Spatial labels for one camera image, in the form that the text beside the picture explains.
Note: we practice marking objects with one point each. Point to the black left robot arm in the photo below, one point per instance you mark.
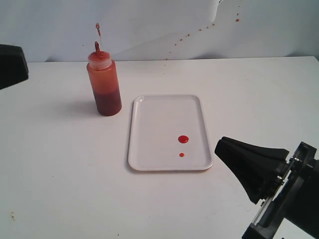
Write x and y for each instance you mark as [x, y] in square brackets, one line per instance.
[13, 66]

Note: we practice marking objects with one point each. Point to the white rectangular plastic tray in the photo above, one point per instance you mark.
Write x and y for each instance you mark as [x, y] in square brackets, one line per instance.
[157, 122]

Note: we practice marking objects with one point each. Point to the red sauce squeeze bottle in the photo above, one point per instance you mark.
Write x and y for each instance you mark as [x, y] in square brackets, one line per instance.
[103, 78]

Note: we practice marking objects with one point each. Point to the red sauce drops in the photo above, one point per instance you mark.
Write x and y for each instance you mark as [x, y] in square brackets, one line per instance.
[183, 139]

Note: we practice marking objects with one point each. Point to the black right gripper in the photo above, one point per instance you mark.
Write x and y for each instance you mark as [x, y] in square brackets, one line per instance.
[260, 171]

